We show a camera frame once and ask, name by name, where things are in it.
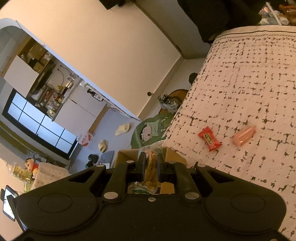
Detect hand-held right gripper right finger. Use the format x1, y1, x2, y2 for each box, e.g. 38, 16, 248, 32
157, 153, 234, 202

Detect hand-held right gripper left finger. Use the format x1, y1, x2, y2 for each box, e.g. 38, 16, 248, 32
66, 152, 147, 204

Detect clear packet of yellow snack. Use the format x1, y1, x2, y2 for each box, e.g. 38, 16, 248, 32
139, 143, 166, 194

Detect brown cardboard box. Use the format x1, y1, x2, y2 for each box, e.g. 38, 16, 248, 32
114, 147, 188, 195

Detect dark green snack packet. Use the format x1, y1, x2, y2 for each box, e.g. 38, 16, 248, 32
128, 182, 149, 194

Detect green cartoon floor mat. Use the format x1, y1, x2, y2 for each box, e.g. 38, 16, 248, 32
131, 89, 189, 151

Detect black shoes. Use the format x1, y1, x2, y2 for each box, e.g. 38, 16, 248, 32
85, 154, 100, 169

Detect red candy packet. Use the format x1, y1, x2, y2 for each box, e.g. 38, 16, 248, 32
198, 126, 223, 153

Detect red and white plastic bag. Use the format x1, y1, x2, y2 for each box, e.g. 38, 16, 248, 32
76, 131, 94, 147

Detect white kitchen base cabinet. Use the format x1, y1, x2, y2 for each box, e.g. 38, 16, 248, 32
52, 83, 110, 133

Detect pink translucent snack packet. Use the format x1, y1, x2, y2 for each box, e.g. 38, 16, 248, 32
230, 125, 257, 147

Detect dotted cream cloth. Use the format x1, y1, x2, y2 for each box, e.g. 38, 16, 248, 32
31, 162, 73, 191

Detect black framed window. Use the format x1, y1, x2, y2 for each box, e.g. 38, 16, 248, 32
2, 89, 78, 160

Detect cartoon plush toy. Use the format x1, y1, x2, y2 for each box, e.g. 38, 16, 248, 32
24, 157, 40, 179

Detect smartphone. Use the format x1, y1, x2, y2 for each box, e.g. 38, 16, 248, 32
1, 185, 19, 222

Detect pile of black coats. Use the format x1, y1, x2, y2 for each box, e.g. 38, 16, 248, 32
178, 0, 267, 44

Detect cable bundle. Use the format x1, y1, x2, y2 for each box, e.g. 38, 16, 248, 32
158, 94, 180, 113

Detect white wall cabinet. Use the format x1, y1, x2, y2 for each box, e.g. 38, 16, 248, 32
3, 56, 40, 98

